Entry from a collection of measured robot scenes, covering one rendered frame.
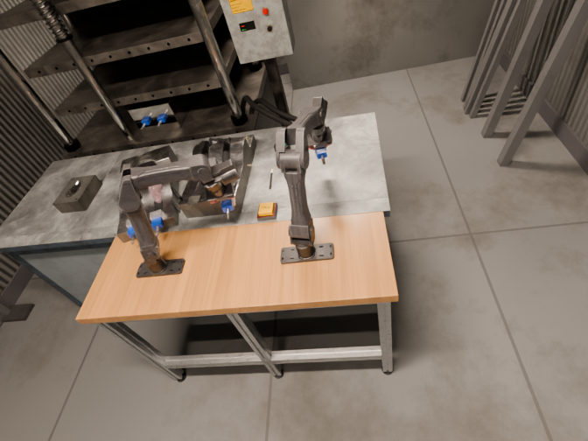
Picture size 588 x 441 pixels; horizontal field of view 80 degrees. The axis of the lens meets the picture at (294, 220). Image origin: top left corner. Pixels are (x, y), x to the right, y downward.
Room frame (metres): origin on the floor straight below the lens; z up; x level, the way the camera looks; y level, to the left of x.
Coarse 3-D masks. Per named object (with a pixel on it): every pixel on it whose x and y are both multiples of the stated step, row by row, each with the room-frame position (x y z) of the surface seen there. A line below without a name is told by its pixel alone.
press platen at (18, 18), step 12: (24, 0) 2.61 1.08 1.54; (48, 0) 2.35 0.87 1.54; (60, 0) 2.23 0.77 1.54; (72, 0) 2.16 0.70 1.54; (84, 0) 2.14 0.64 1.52; (96, 0) 2.13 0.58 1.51; (108, 0) 2.11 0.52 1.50; (12, 12) 2.33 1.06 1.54; (24, 12) 2.24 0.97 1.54; (36, 12) 2.23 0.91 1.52; (60, 12) 2.19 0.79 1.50; (0, 24) 2.30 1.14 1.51; (12, 24) 2.28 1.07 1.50
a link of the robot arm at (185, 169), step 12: (192, 156) 1.02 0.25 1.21; (204, 156) 1.02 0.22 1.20; (132, 168) 1.00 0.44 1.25; (144, 168) 0.99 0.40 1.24; (156, 168) 0.98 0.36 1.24; (168, 168) 0.97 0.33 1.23; (180, 168) 0.97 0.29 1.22; (192, 168) 0.96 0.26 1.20; (120, 180) 1.01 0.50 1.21; (132, 180) 0.94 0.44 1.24; (144, 180) 0.95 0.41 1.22; (156, 180) 0.96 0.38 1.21; (168, 180) 0.96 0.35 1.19; (180, 180) 0.96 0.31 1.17; (120, 192) 0.93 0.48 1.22; (132, 192) 0.93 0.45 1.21; (120, 204) 0.93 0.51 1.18; (132, 204) 0.93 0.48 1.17
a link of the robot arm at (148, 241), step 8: (136, 192) 0.96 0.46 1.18; (128, 216) 0.94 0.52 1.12; (136, 216) 0.94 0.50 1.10; (144, 216) 0.96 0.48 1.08; (136, 224) 0.94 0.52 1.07; (144, 224) 0.95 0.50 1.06; (136, 232) 0.94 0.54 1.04; (144, 232) 0.94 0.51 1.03; (152, 232) 0.97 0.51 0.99; (144, 240) 0.94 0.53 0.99; (152, 240) 0.95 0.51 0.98; (144, 248) 0.93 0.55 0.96; (152, 248) 0.94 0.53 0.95; (144, 256) 0.93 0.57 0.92
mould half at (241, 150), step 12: (216, 144) 1.50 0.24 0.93; (240, 144) 1.44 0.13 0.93; (252, 144) 1.55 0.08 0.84; (216, 156) 1.44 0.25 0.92; (240, 156) 1.39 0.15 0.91; (252, 156) 1.49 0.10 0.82; (240, 168) 1.33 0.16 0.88; (192, 180) 1.35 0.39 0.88; (240, 180) 1.25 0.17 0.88; (192, 192) 1.26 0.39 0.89; (204, 192) 1.23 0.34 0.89; (240, 192) 1.20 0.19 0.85; (180, 204) 1.21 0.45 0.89; (204, 204) 1.18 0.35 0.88; (216, 204) 1.16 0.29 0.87; (240, 204) 1.16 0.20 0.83; (192, 216) 1.20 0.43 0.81
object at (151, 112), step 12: (180, 96) 2.23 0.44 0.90; (192, 96) 2.38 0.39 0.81; (132, 108) 2.14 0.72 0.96; (144, 108) 2.10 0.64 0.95; (156, 108) 2.08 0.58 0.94; (168, 108) 2.06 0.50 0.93; (180, 108) 2.16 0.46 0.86; (156, 120) 2.09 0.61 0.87; (168, 120) 2.07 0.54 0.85; (180, 120) 2.10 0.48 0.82; (144, 132) 2.13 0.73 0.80
